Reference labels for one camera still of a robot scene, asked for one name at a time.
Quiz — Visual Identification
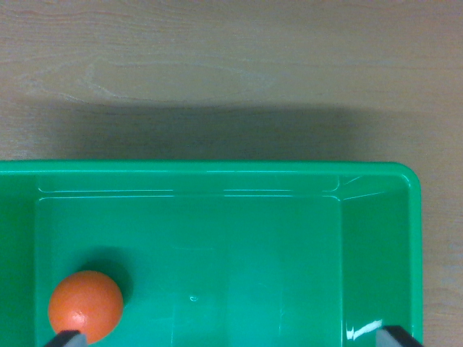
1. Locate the orange fruit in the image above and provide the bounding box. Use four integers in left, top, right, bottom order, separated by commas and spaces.
48, 270, 124, 345

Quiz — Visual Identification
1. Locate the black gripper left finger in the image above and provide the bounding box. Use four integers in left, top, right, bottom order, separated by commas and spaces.
43, 330, 89, 347

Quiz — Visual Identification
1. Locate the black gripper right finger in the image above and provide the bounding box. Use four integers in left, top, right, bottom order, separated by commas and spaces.
375, 325, 424, 347

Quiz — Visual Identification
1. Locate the green plastic bin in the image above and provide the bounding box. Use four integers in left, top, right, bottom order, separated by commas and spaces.
0, 160, 422, 347

